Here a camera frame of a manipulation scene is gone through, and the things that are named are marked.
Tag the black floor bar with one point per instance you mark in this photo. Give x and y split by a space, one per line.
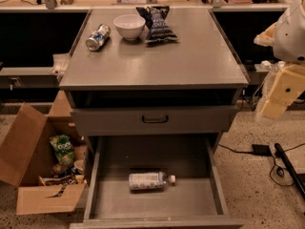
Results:
289 166

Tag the open grey middle drawer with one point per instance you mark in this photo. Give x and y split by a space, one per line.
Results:
195 201

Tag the closed grey upper drawer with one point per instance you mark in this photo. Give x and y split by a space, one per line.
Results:
127 121

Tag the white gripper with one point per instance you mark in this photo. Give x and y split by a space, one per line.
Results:
291 37

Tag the black power adapter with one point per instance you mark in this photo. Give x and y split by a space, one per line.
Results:
261 150

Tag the white ceramic bowl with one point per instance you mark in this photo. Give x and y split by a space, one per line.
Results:
129 26

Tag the dark blue chip bag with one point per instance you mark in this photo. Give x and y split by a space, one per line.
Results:
155 20

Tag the clear plastic water bottle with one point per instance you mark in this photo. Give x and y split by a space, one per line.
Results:
150 181

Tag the dark snack packet in box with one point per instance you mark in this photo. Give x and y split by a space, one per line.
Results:
70 180

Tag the green snack bag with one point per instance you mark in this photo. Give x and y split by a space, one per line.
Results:
63 149

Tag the white power strip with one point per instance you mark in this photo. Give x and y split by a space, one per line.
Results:
271 66

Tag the open cardboard box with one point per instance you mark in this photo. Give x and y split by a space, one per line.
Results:
26 158

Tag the grey drawer cabinet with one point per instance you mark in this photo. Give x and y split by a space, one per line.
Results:
199 69

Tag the silver blue soda can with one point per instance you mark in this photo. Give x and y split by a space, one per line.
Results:
98 38

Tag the black drawer handle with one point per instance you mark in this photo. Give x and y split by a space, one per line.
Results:
155 120

